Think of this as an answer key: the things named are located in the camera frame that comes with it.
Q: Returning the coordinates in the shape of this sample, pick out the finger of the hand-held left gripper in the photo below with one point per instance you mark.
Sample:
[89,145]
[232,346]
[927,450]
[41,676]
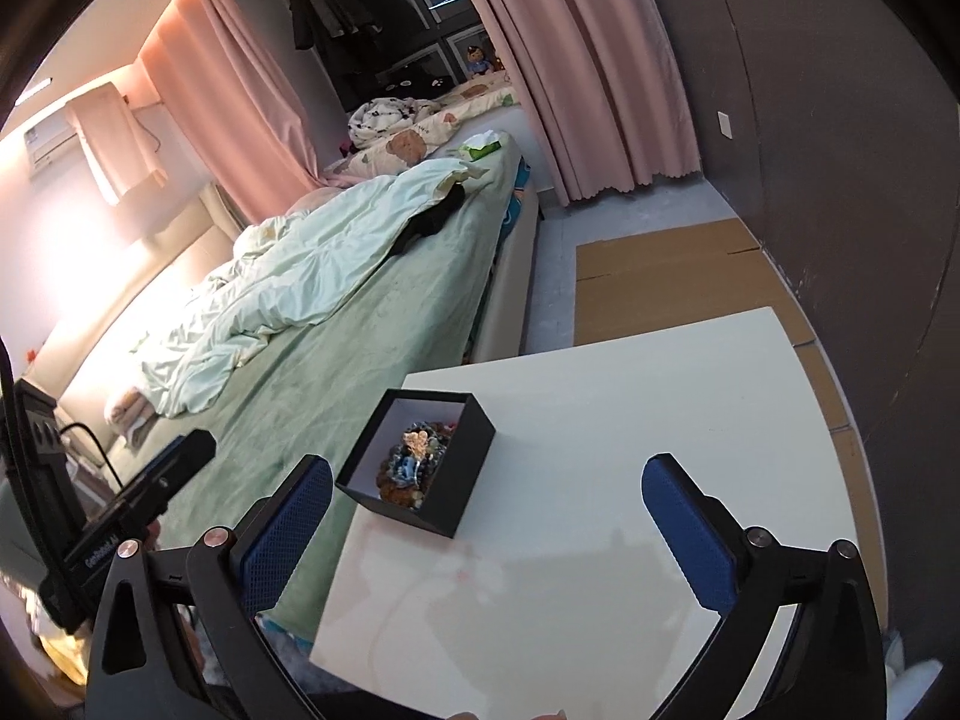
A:
[176,465]

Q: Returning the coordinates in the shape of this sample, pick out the plush toy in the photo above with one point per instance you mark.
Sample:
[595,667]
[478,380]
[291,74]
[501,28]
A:
[480,64]

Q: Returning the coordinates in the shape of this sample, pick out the bed with green sheet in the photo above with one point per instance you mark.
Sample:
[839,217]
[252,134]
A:
[352,345]

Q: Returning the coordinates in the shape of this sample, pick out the gold bow hair clip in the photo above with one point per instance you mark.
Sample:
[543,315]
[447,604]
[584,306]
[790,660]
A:
[418,440]

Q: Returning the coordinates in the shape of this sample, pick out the pink curtain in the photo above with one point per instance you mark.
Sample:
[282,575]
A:
[240,97]
[592,67]

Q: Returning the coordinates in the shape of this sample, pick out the bear print blanket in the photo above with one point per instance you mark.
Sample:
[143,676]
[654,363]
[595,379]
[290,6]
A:
[420,139]

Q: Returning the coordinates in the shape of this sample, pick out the white air conditioner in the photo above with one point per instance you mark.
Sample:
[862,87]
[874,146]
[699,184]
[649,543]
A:
[45,142]

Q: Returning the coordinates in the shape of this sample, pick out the black garment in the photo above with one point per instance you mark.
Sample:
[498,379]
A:
[435,221]

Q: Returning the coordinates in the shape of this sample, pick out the dark hanging clothes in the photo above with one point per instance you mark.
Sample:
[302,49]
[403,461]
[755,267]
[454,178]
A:
[330,15]

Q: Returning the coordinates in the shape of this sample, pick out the light green duvet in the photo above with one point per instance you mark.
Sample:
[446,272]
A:
[300,270]

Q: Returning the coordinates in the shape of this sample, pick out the beige pillow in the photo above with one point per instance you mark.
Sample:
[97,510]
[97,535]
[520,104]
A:
[129,411]

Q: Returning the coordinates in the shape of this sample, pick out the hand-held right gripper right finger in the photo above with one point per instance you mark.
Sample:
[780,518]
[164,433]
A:
[690,532]

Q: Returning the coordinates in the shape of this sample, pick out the white black patterned quilt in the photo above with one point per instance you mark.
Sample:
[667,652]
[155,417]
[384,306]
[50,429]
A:
[386,116]

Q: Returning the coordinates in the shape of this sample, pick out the brown cardboard sheet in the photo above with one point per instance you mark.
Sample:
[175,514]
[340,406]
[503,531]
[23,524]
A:
[660,292]

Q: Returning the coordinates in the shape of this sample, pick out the ceiling light strip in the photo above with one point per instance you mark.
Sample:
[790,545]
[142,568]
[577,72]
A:
[34,88]

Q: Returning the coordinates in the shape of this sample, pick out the black jewelry box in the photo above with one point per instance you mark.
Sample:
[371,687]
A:
[457,480]

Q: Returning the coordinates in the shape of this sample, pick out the green tissue pack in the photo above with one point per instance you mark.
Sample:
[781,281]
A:
[480,144]

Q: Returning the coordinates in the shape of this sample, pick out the white wall switch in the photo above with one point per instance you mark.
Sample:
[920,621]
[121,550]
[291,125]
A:
[724,124]

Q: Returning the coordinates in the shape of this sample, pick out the pink towel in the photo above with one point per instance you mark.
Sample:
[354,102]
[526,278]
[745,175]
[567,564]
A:
[112,142]

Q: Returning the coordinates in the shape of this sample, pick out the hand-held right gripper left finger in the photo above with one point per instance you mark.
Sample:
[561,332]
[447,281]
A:
[289,532]

